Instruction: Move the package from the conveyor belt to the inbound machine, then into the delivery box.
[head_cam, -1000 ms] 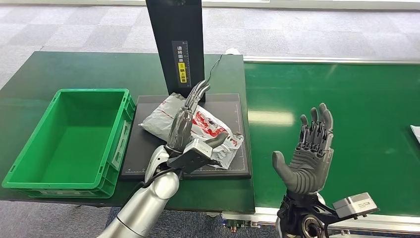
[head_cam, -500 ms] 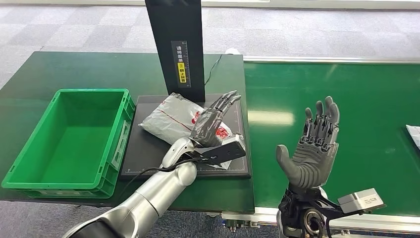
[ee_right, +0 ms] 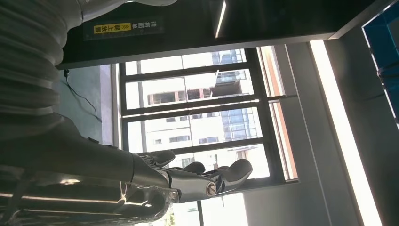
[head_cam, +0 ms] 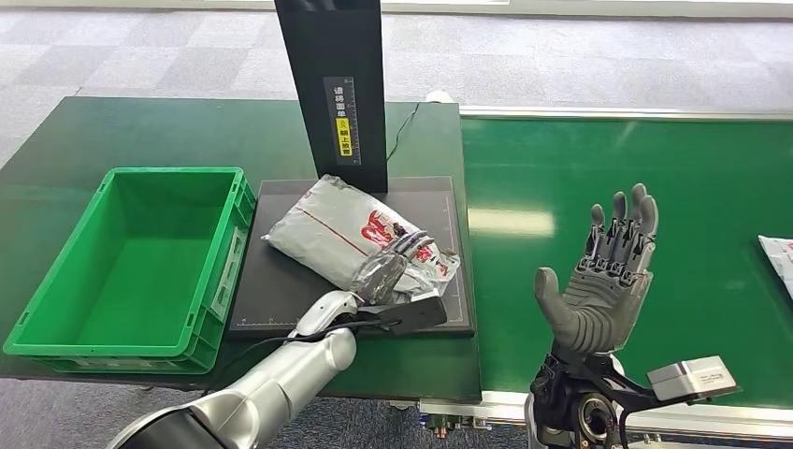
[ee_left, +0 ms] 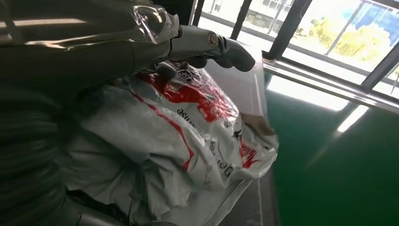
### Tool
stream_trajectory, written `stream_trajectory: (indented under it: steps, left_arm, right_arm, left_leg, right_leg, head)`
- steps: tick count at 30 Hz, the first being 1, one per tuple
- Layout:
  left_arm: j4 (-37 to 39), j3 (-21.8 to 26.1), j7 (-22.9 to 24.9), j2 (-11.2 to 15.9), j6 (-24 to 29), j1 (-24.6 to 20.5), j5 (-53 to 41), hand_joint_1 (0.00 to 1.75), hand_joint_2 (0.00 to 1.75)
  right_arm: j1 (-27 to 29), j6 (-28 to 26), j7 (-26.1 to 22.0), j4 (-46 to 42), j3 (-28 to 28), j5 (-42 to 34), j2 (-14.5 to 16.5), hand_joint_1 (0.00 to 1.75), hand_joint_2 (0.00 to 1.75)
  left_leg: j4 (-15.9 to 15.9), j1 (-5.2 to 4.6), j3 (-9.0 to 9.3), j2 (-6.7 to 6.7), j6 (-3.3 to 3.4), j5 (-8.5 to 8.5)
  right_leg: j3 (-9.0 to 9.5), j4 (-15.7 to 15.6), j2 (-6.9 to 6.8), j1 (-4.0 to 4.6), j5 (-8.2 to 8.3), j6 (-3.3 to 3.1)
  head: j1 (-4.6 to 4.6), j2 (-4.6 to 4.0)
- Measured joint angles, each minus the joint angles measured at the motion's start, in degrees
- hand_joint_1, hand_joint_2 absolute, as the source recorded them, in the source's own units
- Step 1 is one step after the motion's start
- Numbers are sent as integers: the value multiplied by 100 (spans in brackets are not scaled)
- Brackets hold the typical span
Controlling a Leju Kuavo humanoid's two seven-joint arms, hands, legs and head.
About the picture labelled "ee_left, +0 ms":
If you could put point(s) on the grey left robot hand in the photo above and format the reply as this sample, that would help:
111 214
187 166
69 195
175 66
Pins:
93 46

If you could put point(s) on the grey poly mailer package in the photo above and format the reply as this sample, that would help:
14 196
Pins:
156 134

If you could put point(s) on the black inbound scanner machine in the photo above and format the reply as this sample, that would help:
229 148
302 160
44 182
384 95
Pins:
246 90

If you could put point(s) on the green conveyor belt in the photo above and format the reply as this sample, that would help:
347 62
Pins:
327 174

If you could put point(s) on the black window frame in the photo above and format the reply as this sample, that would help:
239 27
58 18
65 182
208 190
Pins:
288 28

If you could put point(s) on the silver conveyor side rail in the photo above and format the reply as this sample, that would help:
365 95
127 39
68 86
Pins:
330 89

